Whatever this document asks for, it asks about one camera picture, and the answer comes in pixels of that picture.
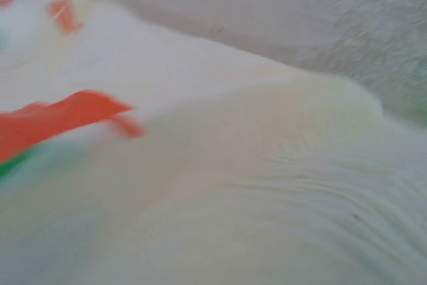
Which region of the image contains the translucent cream plastic bag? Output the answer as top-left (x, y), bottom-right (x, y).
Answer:
top-left (0, 0), bottom-right (427, 285)

